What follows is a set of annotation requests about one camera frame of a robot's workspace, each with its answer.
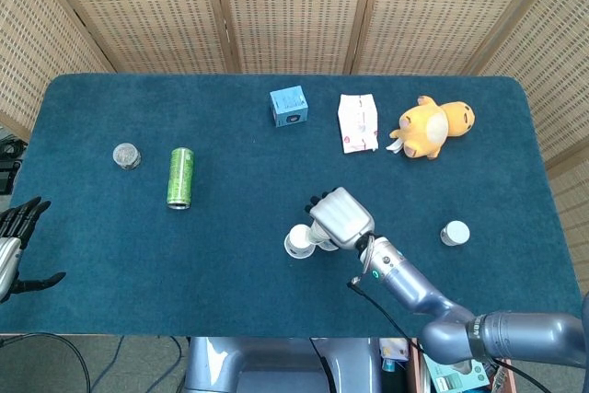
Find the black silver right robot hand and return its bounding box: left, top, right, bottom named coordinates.
left=303, top=186, right=376, bottom=251

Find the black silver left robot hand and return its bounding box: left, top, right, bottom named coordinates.
left=0, top=196, right=67, bottom=305

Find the white paper cup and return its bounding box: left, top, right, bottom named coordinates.
left=439, top=220, right=471, bottom=248
left=308, top=222, right=341, bottom=252
left=283, top=224, right=317, bottom=260

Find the black equipment pile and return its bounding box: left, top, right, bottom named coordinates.
left=0, top=129, right=23, bottom=197

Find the white pink tissue packet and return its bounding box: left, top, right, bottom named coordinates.
left=337, top=93, right=381, bottom=155

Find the dark blue felt table cover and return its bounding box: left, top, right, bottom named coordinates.
left=0, top=73, right=582, bottom=340

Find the yellow plush toy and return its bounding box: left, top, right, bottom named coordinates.
left=386, top=95, right=476, bottom=162

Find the light blue cube box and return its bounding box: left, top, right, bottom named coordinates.
left=269, top=85, right=309, bottom=129

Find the small grey round tin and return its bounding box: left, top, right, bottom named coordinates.
left=111, top=143, right=143, bottom=171

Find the colourful snack packet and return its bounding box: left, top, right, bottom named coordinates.
left=379, top=337, right=410, bottom=374

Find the grey-blue robot torso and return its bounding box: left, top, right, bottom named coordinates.
left=183, top=336, right=383, bottom=393

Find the green drink can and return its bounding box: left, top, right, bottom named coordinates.
left=166, top=147, right=196, bottom=211

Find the red-brown storage box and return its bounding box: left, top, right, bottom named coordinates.
left=407, top=337, right=519, bottom=393

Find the woven rattan screen panel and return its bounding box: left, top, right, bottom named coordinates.
left=476, top=0, right=589, bottom=283
left=352, top=0, right=570, bottom=76
left=34, top=0, right=240, bottom=75
left=209, top=0, right=381, bottom=75
left=0, top=0, right=116, bottom=141

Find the teal product box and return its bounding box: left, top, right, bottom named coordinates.
left=422, top=353, right=491, bottom=390

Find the black floor cable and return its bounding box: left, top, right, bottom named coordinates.
left=0, top=330, right=92, bottom=393

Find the blue floor cable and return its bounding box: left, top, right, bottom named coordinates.
left=89, top=336, right=126, bottom=392

